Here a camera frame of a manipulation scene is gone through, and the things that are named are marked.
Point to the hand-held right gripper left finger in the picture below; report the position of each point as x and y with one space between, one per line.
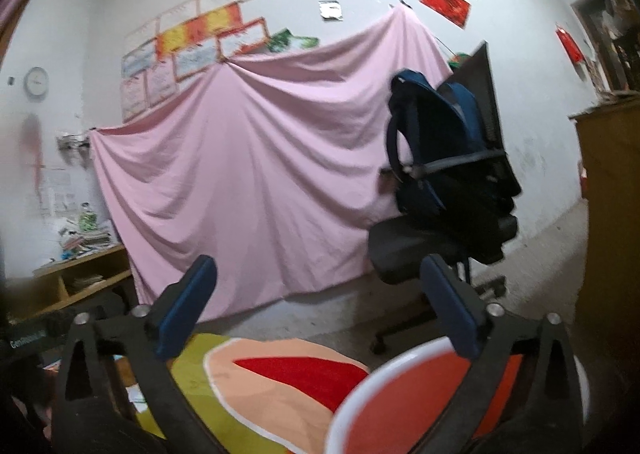
185 304

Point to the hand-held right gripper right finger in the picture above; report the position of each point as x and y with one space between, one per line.
450 309

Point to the red bin with white rim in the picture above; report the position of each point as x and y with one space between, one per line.
410 399

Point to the black office chair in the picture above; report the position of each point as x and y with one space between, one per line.
415 244

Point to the papers in shelf compartment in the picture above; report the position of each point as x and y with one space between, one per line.
85 281

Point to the wooden shelf desk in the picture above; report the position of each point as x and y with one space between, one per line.
85 261

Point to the stack of books and papers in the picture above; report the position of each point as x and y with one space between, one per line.
87 240

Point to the colourful printed blanket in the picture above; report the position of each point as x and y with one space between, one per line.
270 384

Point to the glass jar with green contents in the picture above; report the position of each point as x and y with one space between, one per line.
87 218

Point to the pink hanging sheet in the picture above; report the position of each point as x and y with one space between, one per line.
250 159

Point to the dark blue backpack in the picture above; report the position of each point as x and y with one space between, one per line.
445 134

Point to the wooden cabinet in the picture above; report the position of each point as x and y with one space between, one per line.
612 214

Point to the white wall calendar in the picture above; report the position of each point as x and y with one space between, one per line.
57 191

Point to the metal wall hook rack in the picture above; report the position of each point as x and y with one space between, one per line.
75 141

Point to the red hanging wall ornament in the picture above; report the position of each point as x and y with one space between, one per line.
32 144

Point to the row of wall certificates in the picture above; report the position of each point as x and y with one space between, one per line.
190 44

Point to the round white wall clock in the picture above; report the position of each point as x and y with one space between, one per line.
36 80

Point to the green wall decoration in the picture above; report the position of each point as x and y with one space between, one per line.
292 40

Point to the small red wall hanging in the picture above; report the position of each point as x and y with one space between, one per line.
570 45

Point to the red wall poster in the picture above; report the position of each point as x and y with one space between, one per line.
445 3

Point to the silver wall sticker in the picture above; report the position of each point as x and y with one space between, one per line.
330 10

